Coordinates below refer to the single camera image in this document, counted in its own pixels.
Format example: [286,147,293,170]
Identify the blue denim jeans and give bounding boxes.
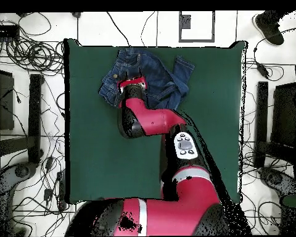
[98,48,195,110]

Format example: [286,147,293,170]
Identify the black flat box device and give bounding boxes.
[0,23,20,39]

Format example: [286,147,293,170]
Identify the dark green table cloth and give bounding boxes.
[64,38,249,204]

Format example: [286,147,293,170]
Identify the black metal bar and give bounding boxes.
[253,81,269,169]
[27,73,44,165]

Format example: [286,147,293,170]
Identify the black power adapter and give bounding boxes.
[255,62,270,78]

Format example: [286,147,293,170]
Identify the black case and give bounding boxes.
[270,82,296,149]
[0,69,15,131]

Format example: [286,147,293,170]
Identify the black power strip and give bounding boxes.
[56,170,68,210]

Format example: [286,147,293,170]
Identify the person's shoe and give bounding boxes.
[252,10,285,46]

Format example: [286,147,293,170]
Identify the grey square frame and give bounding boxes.
[178,10,216,43]

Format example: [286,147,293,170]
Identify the coiled black cable bundle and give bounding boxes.
[4,36,65,75]

